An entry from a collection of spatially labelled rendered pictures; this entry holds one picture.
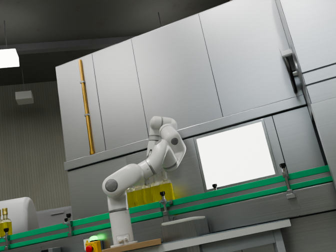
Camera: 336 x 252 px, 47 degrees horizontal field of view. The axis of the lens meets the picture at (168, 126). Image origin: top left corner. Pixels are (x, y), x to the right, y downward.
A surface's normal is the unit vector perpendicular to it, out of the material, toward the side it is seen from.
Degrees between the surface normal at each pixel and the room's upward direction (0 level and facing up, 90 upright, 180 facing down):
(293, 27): 90
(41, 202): 90
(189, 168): 90
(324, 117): 90
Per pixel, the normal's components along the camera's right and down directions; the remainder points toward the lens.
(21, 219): 0.06, -0.46
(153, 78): -0.36, -0.19
